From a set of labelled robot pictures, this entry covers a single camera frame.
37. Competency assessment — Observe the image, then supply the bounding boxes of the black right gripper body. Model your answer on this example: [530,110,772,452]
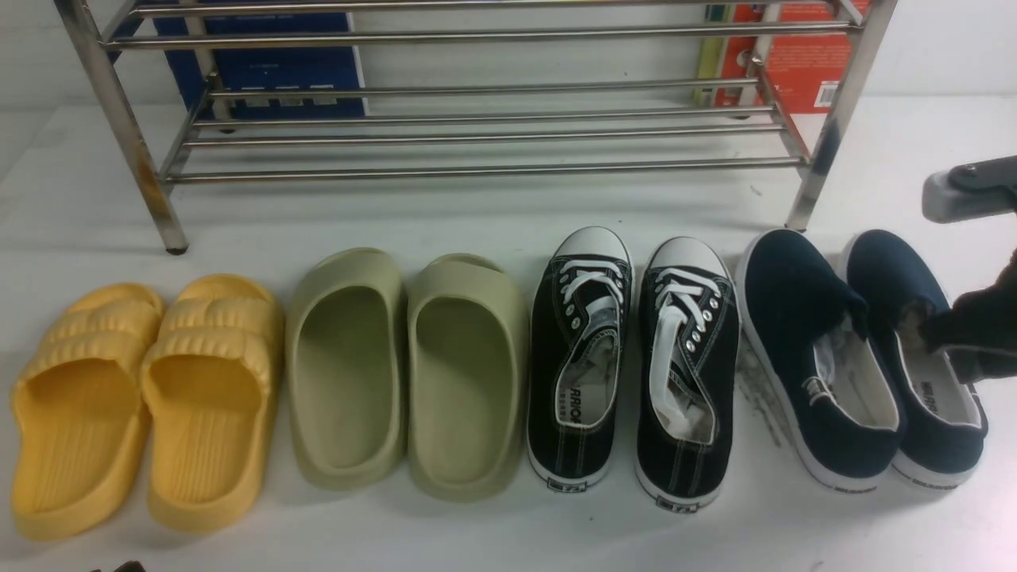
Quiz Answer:
[922,254,1016,385]

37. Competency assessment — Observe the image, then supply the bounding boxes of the left black lace-up sneaker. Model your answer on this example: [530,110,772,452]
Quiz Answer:
[526,226,635,493]

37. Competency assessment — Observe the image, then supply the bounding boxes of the olive green slipper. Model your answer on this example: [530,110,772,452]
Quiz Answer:
[284,247,408,491]
[407,253,530,502]

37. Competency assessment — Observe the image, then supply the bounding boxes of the stainless steel shoe rack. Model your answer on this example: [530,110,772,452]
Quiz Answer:
[55,1,897,256]

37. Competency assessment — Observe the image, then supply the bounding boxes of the red box behind rack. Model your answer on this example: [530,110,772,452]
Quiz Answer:
[697,2,851,114]

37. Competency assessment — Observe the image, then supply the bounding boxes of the right olive green slipper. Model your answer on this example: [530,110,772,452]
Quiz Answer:
[407,253,530,502]

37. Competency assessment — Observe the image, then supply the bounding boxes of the right black lace-up sneaker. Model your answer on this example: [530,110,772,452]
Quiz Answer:
[636,238,741,514]

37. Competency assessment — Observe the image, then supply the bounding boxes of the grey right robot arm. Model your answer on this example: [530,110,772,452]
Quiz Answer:
[919,156,1016,386]

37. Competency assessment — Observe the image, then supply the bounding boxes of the right yellow slipper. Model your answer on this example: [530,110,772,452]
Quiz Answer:
[139,274,284,533]

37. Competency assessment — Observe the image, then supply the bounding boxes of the blue box behind rack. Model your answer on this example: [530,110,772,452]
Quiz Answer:
[203,12,368,121]

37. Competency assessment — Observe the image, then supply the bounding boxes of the left olive green slipper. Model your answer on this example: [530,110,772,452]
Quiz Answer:
[284,247,408,491]

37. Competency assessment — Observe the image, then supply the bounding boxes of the left yellow slipper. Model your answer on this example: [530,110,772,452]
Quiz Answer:
[10,283,166,542]

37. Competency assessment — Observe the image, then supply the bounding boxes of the black lace-up sneaker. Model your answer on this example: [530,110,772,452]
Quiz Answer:
[526,226,635,493]
[636,238,741,514]

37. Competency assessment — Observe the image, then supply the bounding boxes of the navy slip-on shoe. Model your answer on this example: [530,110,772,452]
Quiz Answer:
[735,228,906,495]
[838,230,988,493]

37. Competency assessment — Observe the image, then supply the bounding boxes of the yellow slipper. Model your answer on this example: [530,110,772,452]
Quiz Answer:
[10,283,166,542]
[139,274,284,533]

